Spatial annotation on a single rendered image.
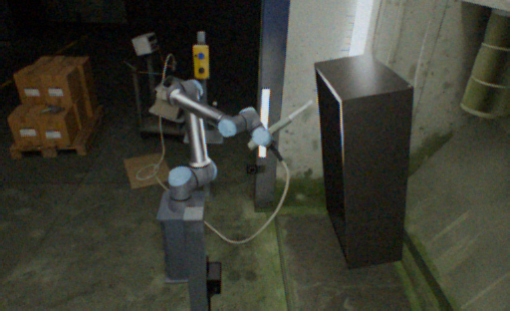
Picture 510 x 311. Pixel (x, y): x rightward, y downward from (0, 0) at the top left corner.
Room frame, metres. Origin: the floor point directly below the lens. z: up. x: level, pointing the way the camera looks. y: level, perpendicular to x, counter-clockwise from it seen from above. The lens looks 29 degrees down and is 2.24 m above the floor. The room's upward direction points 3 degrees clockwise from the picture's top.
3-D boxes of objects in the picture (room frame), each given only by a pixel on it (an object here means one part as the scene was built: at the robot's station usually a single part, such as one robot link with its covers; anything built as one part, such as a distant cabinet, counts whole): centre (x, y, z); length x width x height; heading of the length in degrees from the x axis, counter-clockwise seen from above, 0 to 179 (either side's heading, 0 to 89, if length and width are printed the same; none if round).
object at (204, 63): (2.75, 0.49, 1.42); 0.12 x 0.06 x 0.26; 95
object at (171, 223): (1.92, 0.52, 0.32); 0.31 x 0.31 x 0.64; 5
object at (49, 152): (4.00, 2.55, 0.07); 1.20 x 0.80 x 0.14; 12
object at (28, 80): (3.98, 2.71, 0.69); 0.38 x 0.29 x 0.36; 6
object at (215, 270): (0.72, 0.14, 1.35); 0.09 x 0.07 x 0.07; 95
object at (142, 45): (4.14, 1.25, 0.64); 0.73 x 0.50 x 1.27; 85
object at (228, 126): (1.82, 0.35, 1.43); 0.68 x 0.12 x 0.12; 46
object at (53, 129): (3.62, 2.36, 0.32); 0.38 x 0.29 x 0.36; 12
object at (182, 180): (1.92, 0.51, 0.83); 0.17 x 0.15 x 0.18; 136
